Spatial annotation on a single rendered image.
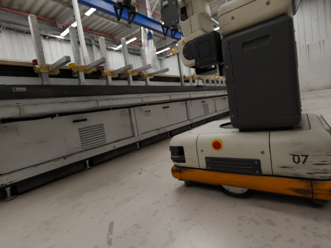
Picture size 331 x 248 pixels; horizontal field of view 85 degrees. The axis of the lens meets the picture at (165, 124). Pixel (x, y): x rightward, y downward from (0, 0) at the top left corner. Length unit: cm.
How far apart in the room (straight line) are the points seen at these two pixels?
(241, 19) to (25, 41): 912
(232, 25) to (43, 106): 119
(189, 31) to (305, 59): 1075
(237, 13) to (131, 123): 157
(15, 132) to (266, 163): 151
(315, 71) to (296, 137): 1092
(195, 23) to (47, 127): 128
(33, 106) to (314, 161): 144
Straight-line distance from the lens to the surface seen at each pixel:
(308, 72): 1164
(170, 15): 118
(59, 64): 131
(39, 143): 164
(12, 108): 138
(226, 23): 85
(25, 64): 165
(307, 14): 1210
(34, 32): 152
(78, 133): 174
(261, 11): 83
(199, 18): 111
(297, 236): 74
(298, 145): 76
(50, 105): 144
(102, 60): 138
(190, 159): 90
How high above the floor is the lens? 43
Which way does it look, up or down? 5 degrees down
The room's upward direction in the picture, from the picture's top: 9 degrees counter-clockwise
